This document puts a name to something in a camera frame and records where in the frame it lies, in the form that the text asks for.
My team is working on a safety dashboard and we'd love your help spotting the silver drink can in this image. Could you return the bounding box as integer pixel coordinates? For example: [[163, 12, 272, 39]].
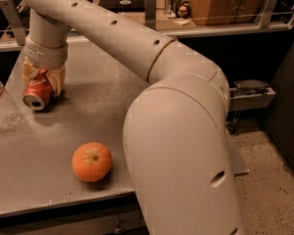
[[165, 0, 173, 17]]

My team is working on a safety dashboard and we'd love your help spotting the left metal rail bracket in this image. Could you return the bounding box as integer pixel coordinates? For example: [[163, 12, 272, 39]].
[[0, 0, 26, 46]]

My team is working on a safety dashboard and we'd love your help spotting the green drink can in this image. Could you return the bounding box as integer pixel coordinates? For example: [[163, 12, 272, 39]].
[[171, 0, 180, 14]]

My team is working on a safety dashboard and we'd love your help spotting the metal rail bracket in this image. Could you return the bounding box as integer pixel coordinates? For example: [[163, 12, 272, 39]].
[[0, 0, 26, 46], [144, 0, 157, 29], [258, 0, 277, 28]]

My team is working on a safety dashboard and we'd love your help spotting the right metal rail bracket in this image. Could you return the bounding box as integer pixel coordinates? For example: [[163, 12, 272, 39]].
[[258, 0, 277, 28]]

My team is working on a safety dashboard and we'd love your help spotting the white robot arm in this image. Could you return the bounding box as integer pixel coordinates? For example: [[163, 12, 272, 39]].
[[24, 0, 245, 235]]

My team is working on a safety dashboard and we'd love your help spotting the black laptop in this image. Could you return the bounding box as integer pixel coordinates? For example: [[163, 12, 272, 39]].
[[99, 0, 145, 13]]

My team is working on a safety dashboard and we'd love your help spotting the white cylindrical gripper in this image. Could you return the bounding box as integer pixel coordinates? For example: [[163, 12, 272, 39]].
[[23, 36, 68, 97]]

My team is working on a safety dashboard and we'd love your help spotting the drawer with metal handle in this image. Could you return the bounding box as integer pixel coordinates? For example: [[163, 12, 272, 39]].
[[0, 206, 149, 235]]

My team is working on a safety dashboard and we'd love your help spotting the orange fruit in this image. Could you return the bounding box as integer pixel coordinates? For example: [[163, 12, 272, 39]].
[[72, 142, 112, 182]]

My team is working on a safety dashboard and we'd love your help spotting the small round brown object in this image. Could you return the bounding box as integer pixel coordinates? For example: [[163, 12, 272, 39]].
[[177, 6, 189, 19]]

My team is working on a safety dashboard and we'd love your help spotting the clear plastic water bottle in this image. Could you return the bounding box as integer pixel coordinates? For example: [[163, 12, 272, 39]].
[[0, 80, 25, 131]]

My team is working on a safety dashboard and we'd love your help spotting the red coke can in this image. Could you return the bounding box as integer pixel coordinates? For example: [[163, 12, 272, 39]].
[[23, 69, 53, 111]]

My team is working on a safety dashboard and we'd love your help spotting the middle metal rail bracket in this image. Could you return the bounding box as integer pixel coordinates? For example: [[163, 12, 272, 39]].
[[144, 0, 157, 29]]

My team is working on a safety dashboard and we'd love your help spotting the brown cardboard box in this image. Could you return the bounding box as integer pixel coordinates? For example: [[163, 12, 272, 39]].
[[189, 0, 265, 26]]

